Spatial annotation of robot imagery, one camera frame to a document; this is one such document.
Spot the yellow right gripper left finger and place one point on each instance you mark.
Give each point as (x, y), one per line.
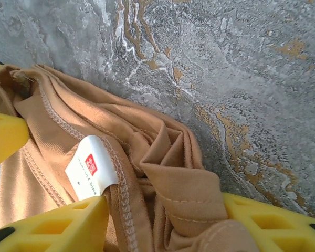
(55, 231)

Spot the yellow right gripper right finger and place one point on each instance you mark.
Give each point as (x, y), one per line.
(278, 225)

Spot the orange t-shirt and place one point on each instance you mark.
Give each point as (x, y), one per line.
(160, 162)

